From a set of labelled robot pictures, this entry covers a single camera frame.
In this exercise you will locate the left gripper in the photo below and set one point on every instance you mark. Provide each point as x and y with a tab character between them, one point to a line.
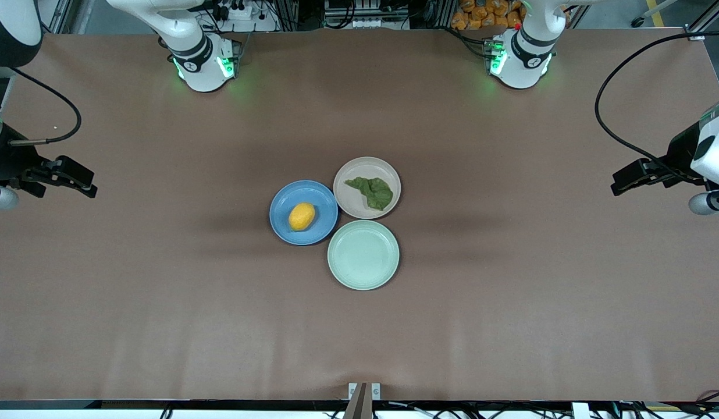
679	153

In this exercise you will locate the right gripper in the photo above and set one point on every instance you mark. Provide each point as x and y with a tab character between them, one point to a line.
3	162

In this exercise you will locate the yellow lemon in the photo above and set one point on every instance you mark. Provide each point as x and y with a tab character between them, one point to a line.
302	216

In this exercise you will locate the green lettuce leaf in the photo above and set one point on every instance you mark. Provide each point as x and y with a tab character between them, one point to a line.
377	193

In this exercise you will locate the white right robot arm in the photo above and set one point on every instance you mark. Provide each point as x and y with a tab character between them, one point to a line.
199	55

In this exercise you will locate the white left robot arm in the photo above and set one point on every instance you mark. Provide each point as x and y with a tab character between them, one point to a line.
525	55

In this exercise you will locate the bag of oranges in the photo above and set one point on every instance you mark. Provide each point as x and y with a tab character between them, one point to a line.
481	14

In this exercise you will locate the white power strip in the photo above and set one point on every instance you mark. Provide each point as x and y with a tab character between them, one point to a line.
234	10

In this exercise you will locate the blue plate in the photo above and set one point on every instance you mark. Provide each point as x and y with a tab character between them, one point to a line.
319	195

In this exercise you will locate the beige plate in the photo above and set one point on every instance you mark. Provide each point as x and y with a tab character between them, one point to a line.
351	203

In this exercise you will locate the pale green plate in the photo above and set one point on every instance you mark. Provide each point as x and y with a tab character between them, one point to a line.
363	255

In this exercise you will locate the brown paper table cover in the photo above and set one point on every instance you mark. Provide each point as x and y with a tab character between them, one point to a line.
359	337

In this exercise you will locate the aluminium frame profile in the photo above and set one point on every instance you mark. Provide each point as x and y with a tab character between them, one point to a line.
708	23
54	17

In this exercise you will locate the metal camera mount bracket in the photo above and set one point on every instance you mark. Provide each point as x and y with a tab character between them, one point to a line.
363	396

